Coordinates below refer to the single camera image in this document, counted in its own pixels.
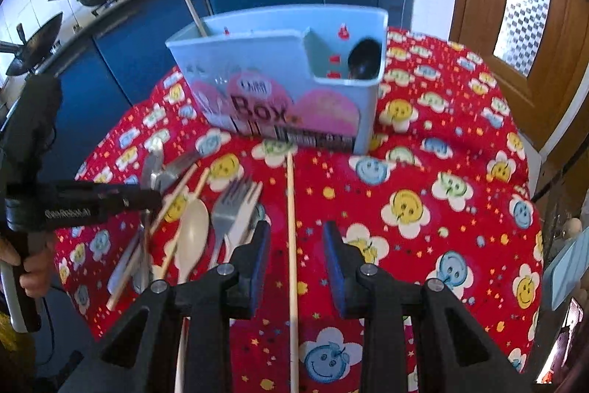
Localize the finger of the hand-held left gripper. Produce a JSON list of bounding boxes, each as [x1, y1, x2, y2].
[[94, 183, 165, 220]]

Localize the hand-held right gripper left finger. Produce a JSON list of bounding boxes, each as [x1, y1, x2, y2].
[[57, 221, 272, 393]]

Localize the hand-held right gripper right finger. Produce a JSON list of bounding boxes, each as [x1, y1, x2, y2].
[[321, 221, 537, 393]]

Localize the steel spoon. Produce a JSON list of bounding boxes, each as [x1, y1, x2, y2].
[[142, 139, 165, 193]]

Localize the light blue utensil box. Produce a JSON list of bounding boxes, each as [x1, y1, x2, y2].
[[166, 6, 388, 156]]

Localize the person's left hand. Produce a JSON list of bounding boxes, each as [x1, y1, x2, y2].
[[0, 235, 57, 298]]

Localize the white plastic fork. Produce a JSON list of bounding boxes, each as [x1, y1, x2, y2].
[[228, 183, 265, 262]]

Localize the metal fork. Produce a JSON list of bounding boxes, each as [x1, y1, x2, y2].
[[209, 178, 261, 271]]

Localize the cream plastic spoon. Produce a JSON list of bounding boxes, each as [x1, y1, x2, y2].
[[175, 197, 211, 393]]

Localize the dark wok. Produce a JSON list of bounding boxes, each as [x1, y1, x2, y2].
[[0, 12, 64, 77]]

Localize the red printed tablecloth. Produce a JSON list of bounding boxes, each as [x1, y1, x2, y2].
[[53, 27, 547, 393]]

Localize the black ladle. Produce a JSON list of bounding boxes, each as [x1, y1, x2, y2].
[[347, 38, 384, 80]]

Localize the wooden door with glass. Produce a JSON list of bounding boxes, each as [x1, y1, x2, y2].
[[448, 0, 589, 147]]

